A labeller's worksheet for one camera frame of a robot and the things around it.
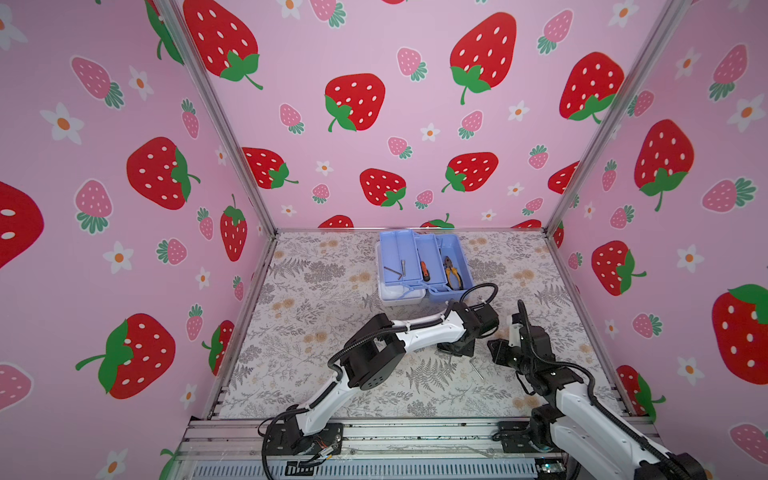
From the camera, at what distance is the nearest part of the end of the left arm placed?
2.18 feet

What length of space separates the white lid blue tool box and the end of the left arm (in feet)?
0.64

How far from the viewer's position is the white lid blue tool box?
0.95m
